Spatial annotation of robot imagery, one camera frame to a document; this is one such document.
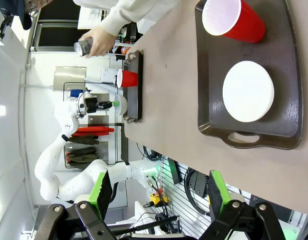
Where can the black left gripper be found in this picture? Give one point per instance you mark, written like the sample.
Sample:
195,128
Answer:
103,105

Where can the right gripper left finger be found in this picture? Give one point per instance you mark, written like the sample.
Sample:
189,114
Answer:
93,220

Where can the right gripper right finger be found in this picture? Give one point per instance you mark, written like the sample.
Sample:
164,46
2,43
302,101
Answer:
233,220

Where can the white bowl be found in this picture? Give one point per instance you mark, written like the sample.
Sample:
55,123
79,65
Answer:
122,110
248,92

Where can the red plastic cup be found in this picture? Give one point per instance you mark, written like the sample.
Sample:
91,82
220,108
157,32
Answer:
246,27
130,78

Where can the black patterned drink can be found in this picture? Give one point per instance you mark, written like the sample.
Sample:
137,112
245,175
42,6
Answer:
81,47

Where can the person's right forearm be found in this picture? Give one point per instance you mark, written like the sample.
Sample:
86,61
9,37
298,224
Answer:
133,15

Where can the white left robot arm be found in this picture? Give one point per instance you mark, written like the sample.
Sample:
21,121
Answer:
76,180

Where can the person's right hand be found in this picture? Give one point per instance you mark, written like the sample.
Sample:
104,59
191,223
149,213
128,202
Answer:
102,42

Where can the brown plastic tray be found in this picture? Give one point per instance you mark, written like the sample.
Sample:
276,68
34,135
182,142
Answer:
135,100
211,100

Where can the white box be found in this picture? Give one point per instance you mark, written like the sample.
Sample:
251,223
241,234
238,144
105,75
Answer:
108,75

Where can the red folded cloth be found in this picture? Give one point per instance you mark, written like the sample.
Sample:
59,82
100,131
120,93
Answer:
93,131

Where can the blue small object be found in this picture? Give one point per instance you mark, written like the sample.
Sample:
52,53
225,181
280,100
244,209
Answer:
76,93

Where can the olive folded cloth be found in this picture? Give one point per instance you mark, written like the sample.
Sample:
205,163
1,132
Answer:
81,156
84,140

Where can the black power brick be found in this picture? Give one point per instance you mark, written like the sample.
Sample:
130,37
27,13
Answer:
199,183

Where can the grey metal plate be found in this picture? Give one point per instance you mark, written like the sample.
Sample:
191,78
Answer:
69,78

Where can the black thin rod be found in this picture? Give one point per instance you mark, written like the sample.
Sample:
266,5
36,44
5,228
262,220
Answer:
153,224

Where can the yellow emergency stop box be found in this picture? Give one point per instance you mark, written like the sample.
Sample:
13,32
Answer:
157,200

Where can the person in cream sweater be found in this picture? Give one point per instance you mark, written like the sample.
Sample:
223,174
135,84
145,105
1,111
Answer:
98,3

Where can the person with dark cap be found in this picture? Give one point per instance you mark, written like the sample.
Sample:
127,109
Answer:
26,15

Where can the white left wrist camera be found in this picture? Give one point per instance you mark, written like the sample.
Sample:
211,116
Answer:
91,104

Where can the black shelf frame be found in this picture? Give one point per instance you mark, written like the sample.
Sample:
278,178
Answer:
64,105

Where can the white slotted wall panel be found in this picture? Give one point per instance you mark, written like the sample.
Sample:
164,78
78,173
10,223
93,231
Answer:
173,200

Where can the black mounted camera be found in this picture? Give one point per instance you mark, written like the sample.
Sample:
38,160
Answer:
5,22

